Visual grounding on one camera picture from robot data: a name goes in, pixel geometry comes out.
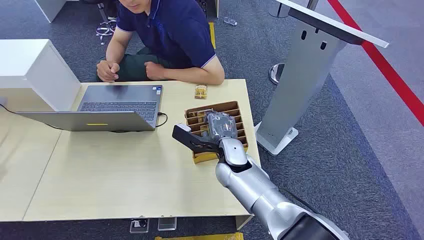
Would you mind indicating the yellow card in box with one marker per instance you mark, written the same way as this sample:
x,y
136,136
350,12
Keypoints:
x,y
196,115

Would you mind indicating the yellow flat board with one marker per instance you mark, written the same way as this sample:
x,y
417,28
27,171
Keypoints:
x,y
212,34

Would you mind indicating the person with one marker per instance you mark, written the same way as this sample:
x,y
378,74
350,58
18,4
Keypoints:
x,y
172,30

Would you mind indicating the floor power socket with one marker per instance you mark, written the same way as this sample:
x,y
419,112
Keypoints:
x,y
139,226

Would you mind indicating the person's right forearm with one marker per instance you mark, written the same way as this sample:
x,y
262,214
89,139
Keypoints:
x,y
117,46

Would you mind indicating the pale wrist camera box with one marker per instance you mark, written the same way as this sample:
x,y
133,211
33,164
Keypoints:
x,y
183,128

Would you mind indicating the brown cardboard slotted card box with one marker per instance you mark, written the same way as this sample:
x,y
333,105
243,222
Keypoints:
x,y
238,116

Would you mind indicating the person's right hand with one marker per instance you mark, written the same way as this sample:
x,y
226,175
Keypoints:
x,y
107,71

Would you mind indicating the person's left hand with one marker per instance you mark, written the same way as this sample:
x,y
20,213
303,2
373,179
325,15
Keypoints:
x,y
154,71

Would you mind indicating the white cabinet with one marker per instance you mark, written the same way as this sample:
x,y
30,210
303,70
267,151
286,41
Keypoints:
x,y
33,73

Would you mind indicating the person's left forearm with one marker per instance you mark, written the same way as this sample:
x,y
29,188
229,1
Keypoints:
x,y
195,73

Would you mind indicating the grey open laptop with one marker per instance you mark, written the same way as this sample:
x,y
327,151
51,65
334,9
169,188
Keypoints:
x,y
122,106

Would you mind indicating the floor socket cover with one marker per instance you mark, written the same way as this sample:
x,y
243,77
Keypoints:
x,y
167,224

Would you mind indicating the clear plastic water bottle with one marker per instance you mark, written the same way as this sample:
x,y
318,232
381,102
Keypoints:
x,y
230,22

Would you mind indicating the yellow patterned strip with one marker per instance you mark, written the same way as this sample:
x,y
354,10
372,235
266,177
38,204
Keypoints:
x,y
202,236

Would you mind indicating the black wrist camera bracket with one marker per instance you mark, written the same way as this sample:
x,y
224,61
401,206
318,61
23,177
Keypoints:
x,y
192,141

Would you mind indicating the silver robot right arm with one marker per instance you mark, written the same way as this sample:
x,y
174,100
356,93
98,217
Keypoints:
x,y
255,188

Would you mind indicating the white furniture panel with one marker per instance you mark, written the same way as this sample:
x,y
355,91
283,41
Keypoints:
x,y
49,8

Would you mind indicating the chrome stanchion base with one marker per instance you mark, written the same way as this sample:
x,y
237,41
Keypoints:
x,y
276,73

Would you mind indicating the yellow patterned card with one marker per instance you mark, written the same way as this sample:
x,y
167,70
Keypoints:
x,y
200,91

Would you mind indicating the grey kiosk stand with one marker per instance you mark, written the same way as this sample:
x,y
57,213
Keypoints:
x,y
298,86

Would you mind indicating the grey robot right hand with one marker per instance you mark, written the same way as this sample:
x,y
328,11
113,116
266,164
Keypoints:
x,y
221,125

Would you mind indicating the chrome chair base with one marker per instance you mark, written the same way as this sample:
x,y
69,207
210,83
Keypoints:
x,y
106,28

